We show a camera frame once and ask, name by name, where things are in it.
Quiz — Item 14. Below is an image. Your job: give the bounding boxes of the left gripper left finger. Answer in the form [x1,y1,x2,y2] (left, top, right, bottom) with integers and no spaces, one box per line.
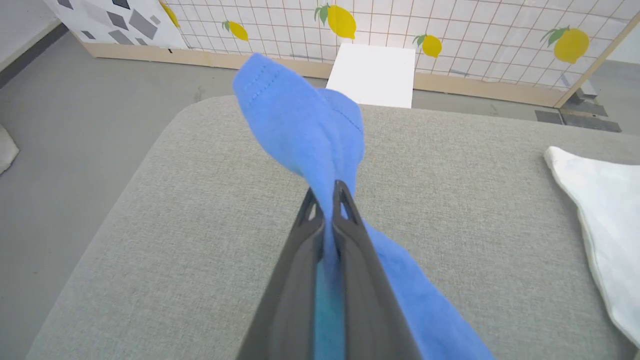
[235,187,334,360]

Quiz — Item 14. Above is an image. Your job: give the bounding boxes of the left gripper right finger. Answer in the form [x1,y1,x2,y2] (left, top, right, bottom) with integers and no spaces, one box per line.
[332,179,424,360]

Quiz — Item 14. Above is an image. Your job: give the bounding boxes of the blue and white garment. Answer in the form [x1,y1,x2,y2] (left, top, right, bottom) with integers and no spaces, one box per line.
[232,52,640,360]

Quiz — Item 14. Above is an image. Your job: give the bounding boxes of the white box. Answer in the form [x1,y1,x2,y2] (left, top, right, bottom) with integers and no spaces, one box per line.
[325,42,417,109]

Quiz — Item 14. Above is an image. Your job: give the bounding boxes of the large black floor plate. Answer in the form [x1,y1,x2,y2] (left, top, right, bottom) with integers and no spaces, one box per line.
[559,99,624,134]

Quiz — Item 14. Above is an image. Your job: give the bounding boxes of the lemon print partition screen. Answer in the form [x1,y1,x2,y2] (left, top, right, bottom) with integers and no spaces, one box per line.
[159,0,640,109]

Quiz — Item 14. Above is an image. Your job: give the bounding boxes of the pale grey floor cushion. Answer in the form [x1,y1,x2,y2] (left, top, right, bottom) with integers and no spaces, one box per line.
[0,124,21,176]

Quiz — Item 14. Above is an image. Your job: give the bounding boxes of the grey shapes print panel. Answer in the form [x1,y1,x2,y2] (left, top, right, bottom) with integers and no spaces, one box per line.
[42,0,189,51]

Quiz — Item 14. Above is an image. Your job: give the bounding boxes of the grey metal screen post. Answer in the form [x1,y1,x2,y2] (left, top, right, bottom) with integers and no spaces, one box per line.
[574,80,599,102]

